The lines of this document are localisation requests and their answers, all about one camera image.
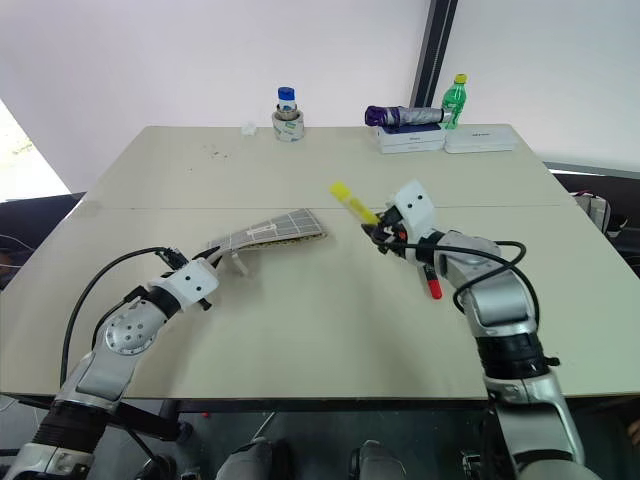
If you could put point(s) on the small bottle with blue cap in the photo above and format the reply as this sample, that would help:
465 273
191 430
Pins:
286 100

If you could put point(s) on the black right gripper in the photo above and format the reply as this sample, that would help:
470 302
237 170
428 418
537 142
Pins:
392 231

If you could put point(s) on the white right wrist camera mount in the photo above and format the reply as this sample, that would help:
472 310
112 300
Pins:
414 207

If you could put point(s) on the flat white box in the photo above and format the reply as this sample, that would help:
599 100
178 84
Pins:
479 139

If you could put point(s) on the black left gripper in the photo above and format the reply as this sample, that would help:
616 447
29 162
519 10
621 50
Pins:
175 259

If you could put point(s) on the white box with blue edge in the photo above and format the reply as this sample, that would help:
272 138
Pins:
410 140

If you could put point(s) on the black chair with white bag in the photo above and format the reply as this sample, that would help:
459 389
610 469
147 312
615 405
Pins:
607 210

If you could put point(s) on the red marker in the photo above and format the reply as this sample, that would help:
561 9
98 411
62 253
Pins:
434 286

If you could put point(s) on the dark rounded grey shape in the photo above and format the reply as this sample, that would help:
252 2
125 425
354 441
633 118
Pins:
255 460
376 461

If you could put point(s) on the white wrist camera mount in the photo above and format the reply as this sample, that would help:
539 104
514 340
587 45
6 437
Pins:
414 207
192 282

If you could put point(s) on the purple folded umbrella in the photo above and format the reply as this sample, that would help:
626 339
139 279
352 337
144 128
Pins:
400 115

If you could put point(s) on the yellow highlighter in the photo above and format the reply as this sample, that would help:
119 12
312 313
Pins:
352 201

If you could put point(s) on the small white crumpled object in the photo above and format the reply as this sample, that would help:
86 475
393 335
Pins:
249 129

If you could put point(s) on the black bar under table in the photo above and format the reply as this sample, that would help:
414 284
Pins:
150 422

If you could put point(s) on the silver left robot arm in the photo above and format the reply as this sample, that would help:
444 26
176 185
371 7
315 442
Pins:
122 337

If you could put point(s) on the dark furniture beside table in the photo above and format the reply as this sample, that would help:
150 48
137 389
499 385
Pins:
35 225

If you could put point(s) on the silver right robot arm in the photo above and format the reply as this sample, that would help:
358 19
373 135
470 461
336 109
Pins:
505 310

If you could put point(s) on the dark vertical window frame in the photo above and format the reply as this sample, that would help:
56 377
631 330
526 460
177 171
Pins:
434 50

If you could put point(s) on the green bottle with yellow cap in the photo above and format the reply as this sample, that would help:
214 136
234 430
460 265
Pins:
454 102

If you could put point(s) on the white tape roll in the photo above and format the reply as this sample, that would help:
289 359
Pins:
289 129

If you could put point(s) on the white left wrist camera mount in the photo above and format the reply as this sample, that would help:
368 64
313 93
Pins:
192 282

